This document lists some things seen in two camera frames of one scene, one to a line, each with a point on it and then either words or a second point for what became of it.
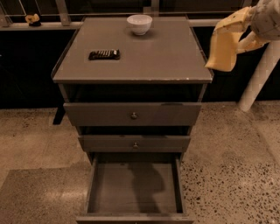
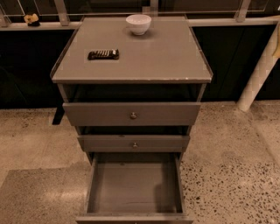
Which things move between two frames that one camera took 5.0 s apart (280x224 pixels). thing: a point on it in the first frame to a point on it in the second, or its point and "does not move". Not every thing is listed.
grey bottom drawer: (136, 188) does not move
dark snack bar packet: (105, 54) does not move
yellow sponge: (223, 51) to (276, 52)
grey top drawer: (133, 114) does not move
